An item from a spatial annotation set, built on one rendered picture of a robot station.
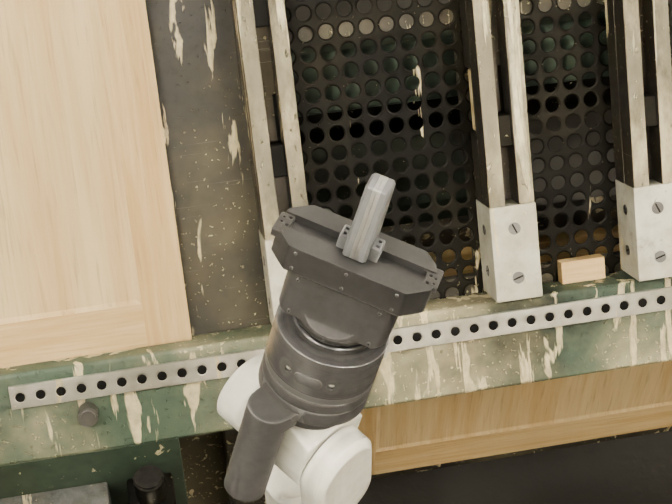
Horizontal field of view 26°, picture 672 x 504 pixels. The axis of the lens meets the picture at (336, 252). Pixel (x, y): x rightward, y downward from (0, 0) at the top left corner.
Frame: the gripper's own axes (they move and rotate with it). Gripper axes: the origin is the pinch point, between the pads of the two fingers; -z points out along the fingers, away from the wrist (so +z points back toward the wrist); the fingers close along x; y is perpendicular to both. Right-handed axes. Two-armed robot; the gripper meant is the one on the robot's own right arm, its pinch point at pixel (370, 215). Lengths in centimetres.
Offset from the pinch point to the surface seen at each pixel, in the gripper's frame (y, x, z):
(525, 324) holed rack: 67, -17, 58
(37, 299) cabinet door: 45, 41, 67
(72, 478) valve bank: 37, 30, 87
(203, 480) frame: 78, 20, 125
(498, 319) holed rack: 66, -13, 58
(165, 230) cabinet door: 55, 30, 57
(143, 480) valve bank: 37, 20, 82
